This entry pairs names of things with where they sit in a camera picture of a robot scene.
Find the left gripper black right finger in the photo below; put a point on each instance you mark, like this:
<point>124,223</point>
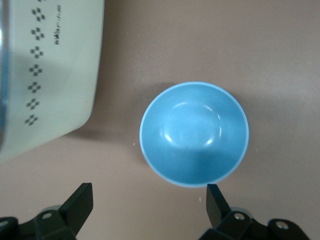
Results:
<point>217,212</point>

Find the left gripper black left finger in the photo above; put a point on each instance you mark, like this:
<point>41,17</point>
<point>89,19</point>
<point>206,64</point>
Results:
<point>75,210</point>

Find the blue bowl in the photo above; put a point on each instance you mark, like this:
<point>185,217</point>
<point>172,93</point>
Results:
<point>195,130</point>

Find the cream and chrome toaster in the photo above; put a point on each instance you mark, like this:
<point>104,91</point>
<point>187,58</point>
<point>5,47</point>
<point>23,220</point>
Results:
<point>70,75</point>

